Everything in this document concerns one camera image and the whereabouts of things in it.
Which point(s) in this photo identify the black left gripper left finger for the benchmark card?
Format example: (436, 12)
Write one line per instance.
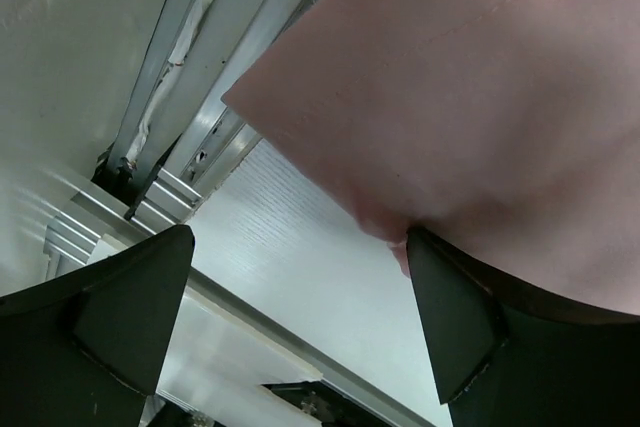
(87, 348)

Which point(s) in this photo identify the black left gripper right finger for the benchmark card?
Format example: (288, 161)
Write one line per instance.
(505, 352)

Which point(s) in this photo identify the pink trousers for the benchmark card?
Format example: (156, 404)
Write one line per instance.
(510, 128)

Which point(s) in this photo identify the aluminium table frame rail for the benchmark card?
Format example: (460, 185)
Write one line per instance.
(290, 310)

